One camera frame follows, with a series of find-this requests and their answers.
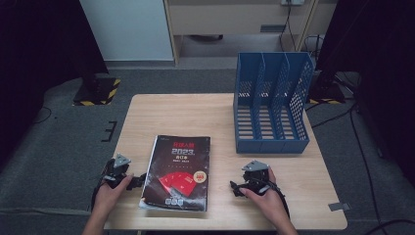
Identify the beige wooden desk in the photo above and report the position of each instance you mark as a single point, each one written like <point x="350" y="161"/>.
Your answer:
<point x="228" y="19"/>

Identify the person's left hand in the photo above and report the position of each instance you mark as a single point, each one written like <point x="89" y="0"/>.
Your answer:
<point x="106" y="199"/>

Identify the person's right hand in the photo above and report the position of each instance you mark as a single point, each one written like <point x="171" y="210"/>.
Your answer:
<point x="272" y="205"/>

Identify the white cabinet panel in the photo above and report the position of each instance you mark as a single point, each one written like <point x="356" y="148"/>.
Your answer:
<point x="127" y="29"/>

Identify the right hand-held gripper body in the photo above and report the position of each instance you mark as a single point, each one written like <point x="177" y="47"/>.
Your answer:
<point x="256" y="166"/>

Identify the grey tape piece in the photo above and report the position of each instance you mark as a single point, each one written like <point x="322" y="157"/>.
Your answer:
<point x="339" y="206"/>

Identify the white power strip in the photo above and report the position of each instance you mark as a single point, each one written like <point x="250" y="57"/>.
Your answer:
<point x="292" y="2"/>

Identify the black curtain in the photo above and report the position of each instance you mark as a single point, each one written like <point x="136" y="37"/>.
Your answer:
<point x="39" y="49"/>
<point x="385" y="65"/>

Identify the blue plastic file rack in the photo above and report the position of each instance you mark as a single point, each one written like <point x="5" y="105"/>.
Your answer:
<point x="270" y="143"/>

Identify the black stand base yellow stripes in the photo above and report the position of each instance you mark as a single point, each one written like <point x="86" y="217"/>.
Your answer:
<point x="326" y="91"/>
<point x="98" y="91"/>

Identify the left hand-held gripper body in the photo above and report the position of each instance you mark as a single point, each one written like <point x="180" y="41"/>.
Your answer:
<point x="119" y="163"/>

